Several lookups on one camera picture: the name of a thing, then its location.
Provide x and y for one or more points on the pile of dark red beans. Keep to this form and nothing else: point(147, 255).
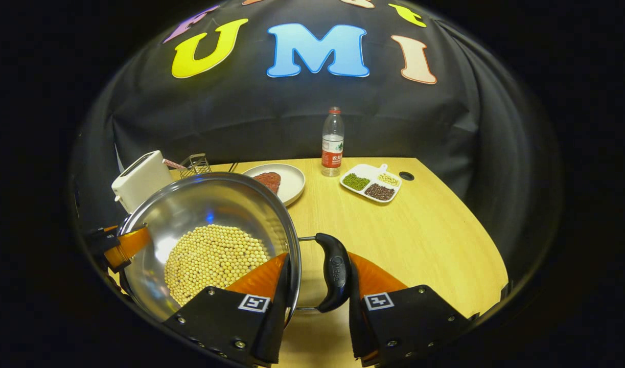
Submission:
point(379, 192)

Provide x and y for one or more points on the pile of soybeans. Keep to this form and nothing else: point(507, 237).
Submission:
point(210, 260)

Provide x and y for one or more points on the clear plastic water bottle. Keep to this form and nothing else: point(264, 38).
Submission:
point(332, 148)

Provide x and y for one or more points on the white toaster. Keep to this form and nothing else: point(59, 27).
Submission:
point(138, 181)

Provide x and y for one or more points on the pile of green beans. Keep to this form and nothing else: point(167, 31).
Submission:
point(355, 181)

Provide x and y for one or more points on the red meat slices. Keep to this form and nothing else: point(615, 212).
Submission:
point(269, 181)

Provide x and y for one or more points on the white divided dish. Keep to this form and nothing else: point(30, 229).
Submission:
point(368, 171)

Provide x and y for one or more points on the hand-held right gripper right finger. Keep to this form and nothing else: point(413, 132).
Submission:
point(357, 327)

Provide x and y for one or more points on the pile of pale yellow beans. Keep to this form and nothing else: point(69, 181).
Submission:
point(389, 179)

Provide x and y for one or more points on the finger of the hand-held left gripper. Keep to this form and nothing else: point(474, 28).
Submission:
point(133, 243)

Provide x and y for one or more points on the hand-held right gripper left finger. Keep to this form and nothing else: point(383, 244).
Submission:
point(279, 306)

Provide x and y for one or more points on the pink straw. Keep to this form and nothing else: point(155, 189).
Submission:
point(174, 164)

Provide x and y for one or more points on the stainless steel pot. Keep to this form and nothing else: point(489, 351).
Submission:
point(215, 199)

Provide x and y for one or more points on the white round plate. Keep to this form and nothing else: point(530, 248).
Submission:
point(292, 184)

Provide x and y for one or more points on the black backdrop cloth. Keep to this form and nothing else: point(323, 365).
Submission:
point(445, 128)

